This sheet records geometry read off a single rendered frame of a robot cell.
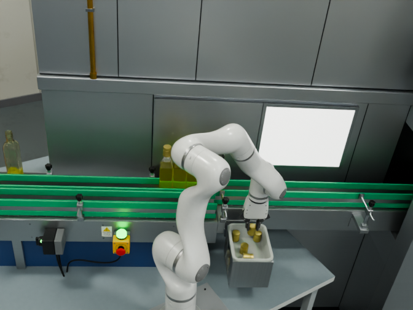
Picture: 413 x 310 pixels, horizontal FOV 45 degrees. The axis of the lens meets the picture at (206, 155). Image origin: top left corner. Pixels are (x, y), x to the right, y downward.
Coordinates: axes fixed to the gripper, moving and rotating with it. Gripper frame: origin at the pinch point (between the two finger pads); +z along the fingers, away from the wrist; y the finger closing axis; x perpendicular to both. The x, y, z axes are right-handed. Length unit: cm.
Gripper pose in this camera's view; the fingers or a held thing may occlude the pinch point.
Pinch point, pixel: (252, 225)
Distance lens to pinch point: 216.3
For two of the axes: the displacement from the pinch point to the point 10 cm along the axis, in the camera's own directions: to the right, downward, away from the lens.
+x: 0.8, 5.7, -8.2
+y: -9.9, -0.3, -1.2
